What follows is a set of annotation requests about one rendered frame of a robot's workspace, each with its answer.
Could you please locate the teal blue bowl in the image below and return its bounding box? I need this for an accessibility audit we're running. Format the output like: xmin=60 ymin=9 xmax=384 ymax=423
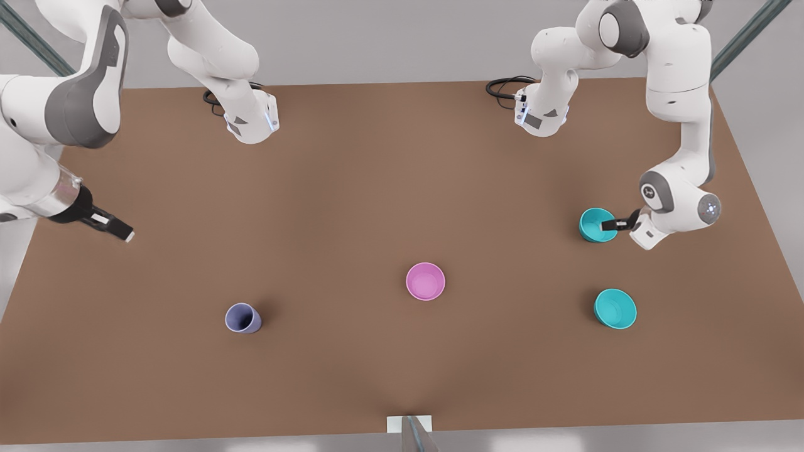
xmin=594 ymin=288 xmax=638 ymax=330
xmin=579 ymin=208 xmax=620 ymax=244

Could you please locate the black cable loop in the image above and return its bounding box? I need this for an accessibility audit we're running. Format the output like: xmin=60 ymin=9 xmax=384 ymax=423
xmin=485 ymin=75 xmax=538 ymax=111
xmin=202 ymin=82 xmax=265 ymax=118

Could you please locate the lavender purple cup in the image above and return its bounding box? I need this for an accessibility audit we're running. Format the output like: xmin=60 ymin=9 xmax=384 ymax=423
xmin=224 ymin=303 xmax=263 ymax=335

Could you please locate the silver frame post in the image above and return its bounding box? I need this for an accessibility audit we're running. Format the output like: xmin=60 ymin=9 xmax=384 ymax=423
xmin=710 ymin=0 xmax=794 ymax=82
xmin=386 ymin=414 xmax=435 ymax=452
xmin=0 ymin=3 xmax=77 ymax=78

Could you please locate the pink bowl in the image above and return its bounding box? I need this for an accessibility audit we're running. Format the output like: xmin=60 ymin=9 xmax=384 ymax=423
xmin=405 ymin=262 xmax=447 ymax=302

